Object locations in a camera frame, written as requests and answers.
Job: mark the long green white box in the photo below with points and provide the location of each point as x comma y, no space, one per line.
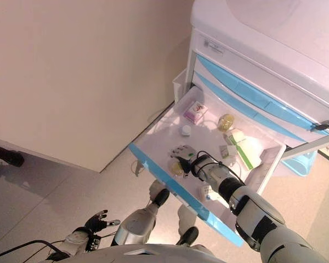
244,148

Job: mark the black key in lock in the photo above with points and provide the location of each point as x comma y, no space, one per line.
324,125

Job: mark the translucent bin blue lid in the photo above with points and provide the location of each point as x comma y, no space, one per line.
299,163

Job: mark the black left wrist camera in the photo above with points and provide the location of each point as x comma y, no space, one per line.
93,242

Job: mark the grey robot torso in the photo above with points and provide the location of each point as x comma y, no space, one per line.
164,254

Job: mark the white translucent side bin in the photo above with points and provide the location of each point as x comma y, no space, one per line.
179,82

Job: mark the blue white medicine box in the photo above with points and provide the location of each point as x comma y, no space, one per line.
207,193

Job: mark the white medical cart body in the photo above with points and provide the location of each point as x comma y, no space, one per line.
277,41

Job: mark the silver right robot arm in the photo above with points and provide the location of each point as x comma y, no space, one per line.
257,216

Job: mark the robot left leg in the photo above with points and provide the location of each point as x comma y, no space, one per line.
137,222

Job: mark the small green white box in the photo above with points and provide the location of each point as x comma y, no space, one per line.
226,151

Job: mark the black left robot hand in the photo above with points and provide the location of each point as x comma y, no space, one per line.
97,223

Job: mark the dark person shoe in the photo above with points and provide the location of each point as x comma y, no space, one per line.
8,156

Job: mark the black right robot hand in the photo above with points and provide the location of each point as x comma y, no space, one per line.
185,153

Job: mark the blue front cart drawer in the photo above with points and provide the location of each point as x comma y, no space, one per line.
235,100
208,137
249,87

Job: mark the clear bottle yellow capsules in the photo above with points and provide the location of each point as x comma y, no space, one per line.
226,122
175,168

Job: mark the pink white medicine box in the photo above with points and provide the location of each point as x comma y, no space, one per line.
194,111

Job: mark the small white pill bottle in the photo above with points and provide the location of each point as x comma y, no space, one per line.
185,130

